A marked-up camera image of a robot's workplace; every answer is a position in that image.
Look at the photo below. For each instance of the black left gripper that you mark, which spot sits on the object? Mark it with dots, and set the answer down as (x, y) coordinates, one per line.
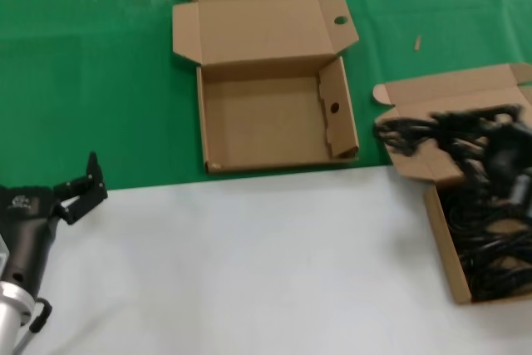
(25, 226)

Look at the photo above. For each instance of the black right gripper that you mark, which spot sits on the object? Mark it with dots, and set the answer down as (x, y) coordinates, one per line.
(507, 155)

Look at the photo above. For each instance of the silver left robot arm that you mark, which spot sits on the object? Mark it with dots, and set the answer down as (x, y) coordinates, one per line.
(10, 313)

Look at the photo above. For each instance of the open brown cardboard box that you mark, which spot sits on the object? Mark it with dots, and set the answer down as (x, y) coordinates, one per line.
(449, 89)

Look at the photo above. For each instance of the cardboard box with round hole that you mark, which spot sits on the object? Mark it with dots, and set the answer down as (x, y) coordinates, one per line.
(266, 122)

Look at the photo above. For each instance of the green table cloth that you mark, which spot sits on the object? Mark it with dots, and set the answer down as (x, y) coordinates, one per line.
(83, 80)

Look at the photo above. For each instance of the short flat wooden stick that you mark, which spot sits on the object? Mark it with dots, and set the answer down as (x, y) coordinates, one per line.
(418, 43)

